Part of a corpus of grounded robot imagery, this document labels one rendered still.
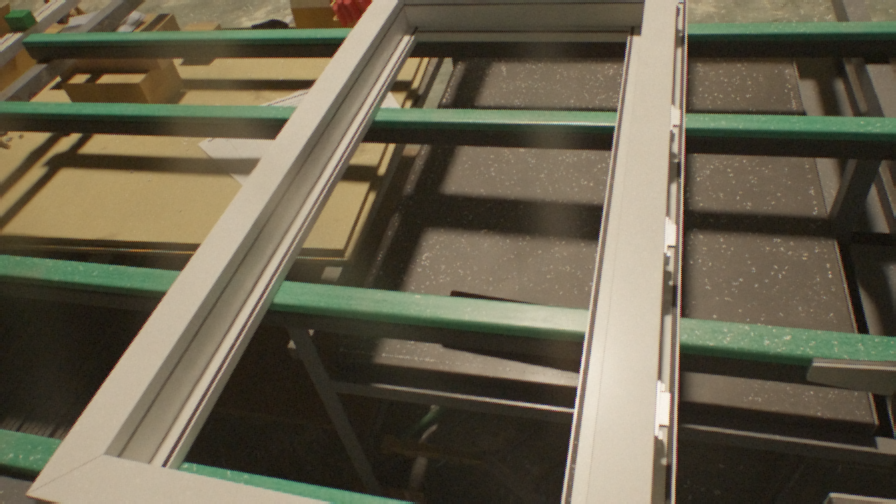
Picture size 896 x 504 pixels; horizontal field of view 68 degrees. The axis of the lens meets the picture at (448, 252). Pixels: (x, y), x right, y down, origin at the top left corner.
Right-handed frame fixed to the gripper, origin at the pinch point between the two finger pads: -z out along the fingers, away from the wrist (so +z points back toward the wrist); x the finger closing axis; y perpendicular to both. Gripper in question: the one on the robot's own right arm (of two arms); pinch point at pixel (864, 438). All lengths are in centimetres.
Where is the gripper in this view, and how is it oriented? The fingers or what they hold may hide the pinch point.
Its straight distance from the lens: 55.9
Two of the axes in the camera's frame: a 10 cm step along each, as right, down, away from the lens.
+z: 9.6, 0.9, -2.7
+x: -2.5, 7.1, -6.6
